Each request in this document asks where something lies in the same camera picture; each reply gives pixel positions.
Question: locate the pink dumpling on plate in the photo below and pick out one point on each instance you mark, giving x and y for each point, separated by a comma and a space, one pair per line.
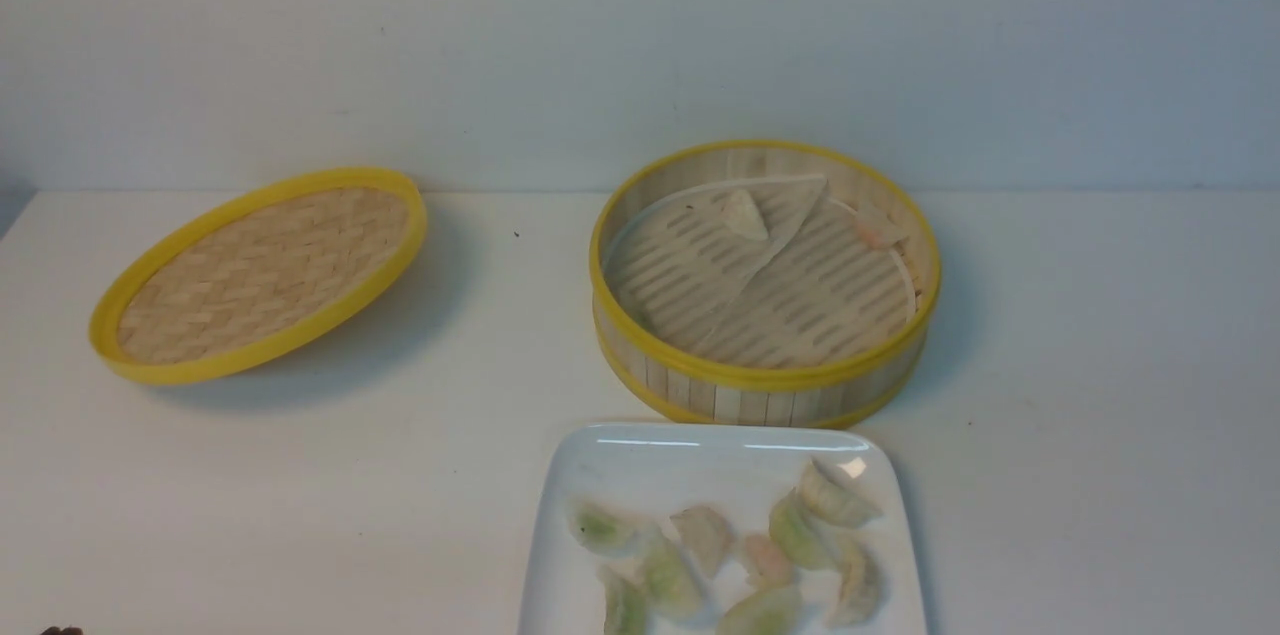
765, 564

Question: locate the green dumpling plate bottom left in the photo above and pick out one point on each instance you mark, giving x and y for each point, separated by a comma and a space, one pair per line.
626, 611

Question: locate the green dumpling plate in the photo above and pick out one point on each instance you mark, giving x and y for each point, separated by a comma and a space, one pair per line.
767, 611
603, 531
626, 611

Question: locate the white dumpling in steamer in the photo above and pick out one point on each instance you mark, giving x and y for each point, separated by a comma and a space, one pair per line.
742, 217

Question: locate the green dumpling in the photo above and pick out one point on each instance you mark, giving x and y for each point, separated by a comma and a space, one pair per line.
668, 583
791, 530

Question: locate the white dumpling plate centre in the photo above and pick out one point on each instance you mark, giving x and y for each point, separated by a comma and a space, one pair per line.
707, 535

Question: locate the white dumpling plate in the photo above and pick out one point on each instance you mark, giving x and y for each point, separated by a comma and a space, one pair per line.
860, 593
707, 535
832, 500

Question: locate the pink dumpling in steamer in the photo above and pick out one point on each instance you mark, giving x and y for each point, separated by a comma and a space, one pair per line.
877, 230

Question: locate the white square plate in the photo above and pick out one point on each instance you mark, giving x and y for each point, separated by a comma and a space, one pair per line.
652, 471

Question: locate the white steamer liner paper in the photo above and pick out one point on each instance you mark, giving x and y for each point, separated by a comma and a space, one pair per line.
812, 294

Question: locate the white dumpling plate top right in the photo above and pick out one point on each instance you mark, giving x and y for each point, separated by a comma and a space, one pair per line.
832, 500

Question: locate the green dumpling plate bottom centre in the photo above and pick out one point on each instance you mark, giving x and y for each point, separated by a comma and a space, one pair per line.
767, 611

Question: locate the yellow rimmed bamboo steamer lid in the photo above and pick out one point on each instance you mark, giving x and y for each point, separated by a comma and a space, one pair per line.
260, 276

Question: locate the yellow rimmed bamboo steamer basket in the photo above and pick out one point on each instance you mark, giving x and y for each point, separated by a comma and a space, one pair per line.
689, 389

